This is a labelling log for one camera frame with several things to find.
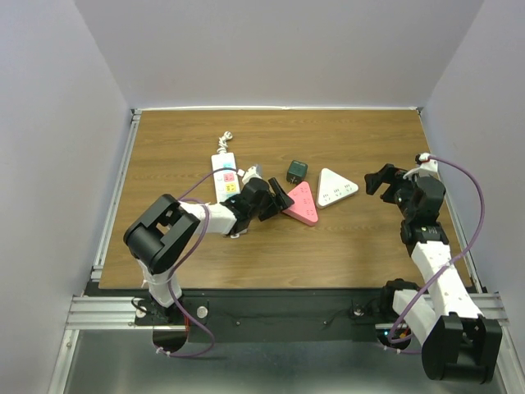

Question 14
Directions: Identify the white coiled strip cord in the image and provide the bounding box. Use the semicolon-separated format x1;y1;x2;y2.
217;131;235;156

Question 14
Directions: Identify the white colourful power strip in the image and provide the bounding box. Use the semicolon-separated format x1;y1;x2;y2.
211;152;249;240

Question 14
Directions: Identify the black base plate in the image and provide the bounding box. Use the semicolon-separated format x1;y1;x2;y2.
131;288;398;343

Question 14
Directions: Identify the dark green cube adapter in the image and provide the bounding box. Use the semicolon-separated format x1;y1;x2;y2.
285;160;308;185

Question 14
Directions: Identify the white triangular power socket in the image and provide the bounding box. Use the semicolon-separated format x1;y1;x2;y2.
316;167;358;208

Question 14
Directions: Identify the pink triangular power socket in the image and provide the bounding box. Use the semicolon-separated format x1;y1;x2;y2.
283;181;318;227

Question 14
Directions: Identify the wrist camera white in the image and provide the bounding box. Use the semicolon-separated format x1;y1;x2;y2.
403;153;438;180
239;164;263;186

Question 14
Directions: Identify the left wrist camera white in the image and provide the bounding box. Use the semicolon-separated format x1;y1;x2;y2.
239;164;263;186

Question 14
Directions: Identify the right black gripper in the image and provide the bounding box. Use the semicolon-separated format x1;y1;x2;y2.
363;163;427;219

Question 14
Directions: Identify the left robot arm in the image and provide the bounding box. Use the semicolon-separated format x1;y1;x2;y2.
123;177;294;323

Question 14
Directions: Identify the back aluminium rail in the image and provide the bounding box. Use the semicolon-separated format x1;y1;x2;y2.
131;105;421;113

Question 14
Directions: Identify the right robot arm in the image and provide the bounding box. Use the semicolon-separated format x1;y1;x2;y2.
364;154;502;384

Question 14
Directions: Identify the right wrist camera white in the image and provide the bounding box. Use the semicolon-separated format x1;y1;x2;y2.
403;153;438;180

